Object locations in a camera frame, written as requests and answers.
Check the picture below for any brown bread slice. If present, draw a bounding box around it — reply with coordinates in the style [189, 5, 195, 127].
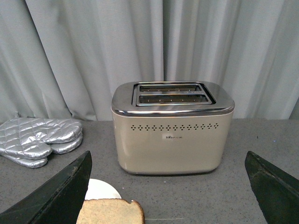
[77, 199, 145, 224]

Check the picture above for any silver quilted oven mitt bottom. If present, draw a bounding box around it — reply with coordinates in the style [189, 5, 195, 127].
[4, 133, 83, 168]

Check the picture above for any silver quilted oven mitt top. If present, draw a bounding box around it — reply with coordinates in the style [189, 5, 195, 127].
[0, 118, 83, 160]

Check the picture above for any grey-white curtain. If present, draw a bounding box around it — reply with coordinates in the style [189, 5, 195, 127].
[0, 0, 299, 122]

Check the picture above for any white round plate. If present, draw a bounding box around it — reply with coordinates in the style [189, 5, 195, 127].
[85, 178, 121, 200]

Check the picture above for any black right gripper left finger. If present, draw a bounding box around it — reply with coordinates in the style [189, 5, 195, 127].
[0, 151, 93, 224]

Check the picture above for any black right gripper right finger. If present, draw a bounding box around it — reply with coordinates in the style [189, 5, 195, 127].
[244, 151, 299, 224]

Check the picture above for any beige chrome two-slot toaster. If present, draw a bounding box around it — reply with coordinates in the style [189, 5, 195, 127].
[111, 81, 235, 175]

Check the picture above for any silver quilted oven mitt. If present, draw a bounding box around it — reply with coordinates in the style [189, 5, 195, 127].
[4, 133, 83, 168]
[0, 118, 83, 160]

